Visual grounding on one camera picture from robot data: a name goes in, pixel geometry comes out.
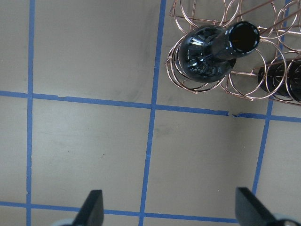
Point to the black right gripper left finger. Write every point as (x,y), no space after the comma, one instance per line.
(92,212)

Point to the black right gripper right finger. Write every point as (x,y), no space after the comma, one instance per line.
(249,211)

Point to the dark wine bottle in basket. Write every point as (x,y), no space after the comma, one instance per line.
(208,53)

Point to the brown paper table mat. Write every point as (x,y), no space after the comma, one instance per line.
(86,103)

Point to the copper wire wine basket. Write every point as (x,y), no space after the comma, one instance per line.
(286,20)

